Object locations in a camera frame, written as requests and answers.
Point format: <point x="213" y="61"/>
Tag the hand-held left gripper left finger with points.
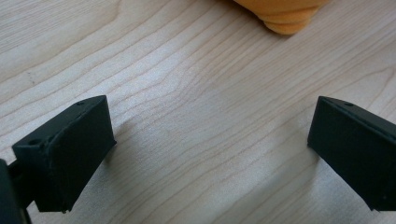
<point x="71" y="155"/>

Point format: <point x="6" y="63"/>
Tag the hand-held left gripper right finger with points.
<point x="358" y="149"/>

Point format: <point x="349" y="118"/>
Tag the orange plush toy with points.
<point x="285" y="14"/>

